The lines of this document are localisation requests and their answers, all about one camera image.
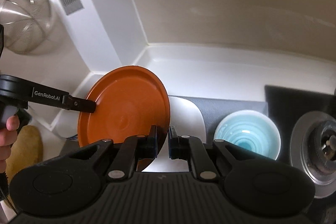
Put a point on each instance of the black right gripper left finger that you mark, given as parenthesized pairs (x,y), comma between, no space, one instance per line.
(133,149)

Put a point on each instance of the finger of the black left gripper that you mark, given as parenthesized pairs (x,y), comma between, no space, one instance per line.
(78,104)

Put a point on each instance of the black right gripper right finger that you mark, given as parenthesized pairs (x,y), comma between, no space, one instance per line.
(192,150)

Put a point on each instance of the white square plate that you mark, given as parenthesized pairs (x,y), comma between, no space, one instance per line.
(186,118)

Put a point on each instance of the orange plastic plate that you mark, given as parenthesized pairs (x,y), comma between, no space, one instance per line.
(129,100)

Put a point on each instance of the light blue ceramic bowl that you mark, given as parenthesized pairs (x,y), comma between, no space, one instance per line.
(250,130)

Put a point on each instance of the person's left hand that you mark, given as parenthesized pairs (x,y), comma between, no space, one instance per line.
(8,136)

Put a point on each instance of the grey cloth mat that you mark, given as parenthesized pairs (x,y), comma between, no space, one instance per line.
(214,110)

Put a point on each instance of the round wooden cutting board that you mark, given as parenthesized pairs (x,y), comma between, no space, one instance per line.
(25,152)

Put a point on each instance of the metal mesh strainer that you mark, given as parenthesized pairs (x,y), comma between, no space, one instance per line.
(27,24)

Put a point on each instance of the black gas stove top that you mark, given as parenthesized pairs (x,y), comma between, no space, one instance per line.
(285,107)

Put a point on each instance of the silver gas burner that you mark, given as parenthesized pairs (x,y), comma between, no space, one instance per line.
(312,150)

